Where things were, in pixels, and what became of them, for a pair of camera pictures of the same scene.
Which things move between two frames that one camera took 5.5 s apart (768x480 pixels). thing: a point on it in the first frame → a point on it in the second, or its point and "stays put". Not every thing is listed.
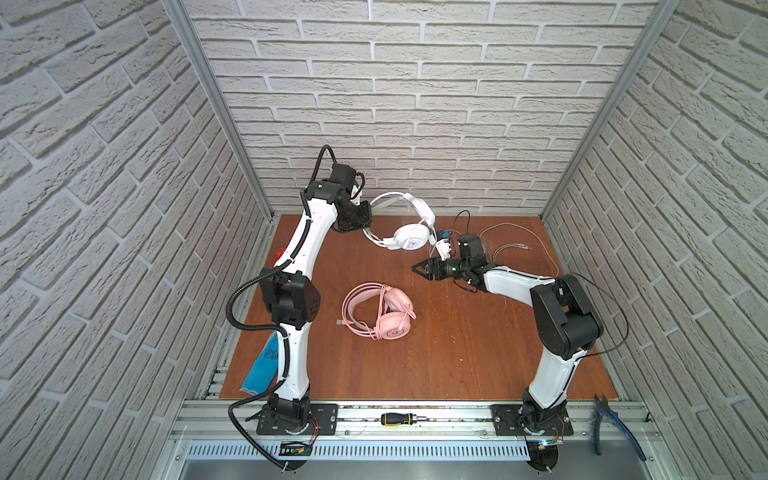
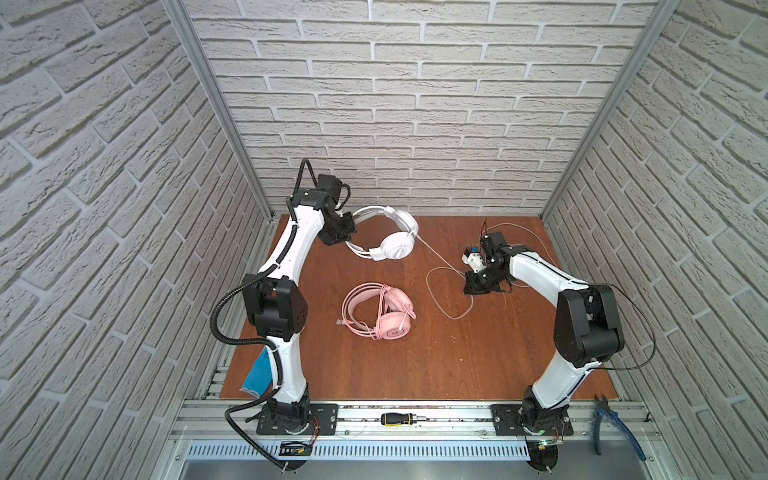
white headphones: x=413 y=236 → x=393 y=246
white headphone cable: x=518 y=245 stays put
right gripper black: x=431 y=268 → x=471 y=285
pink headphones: x=395 y=313 stays put
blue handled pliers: x=601 y=406 stays put
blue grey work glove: x=263 y=374 stays put
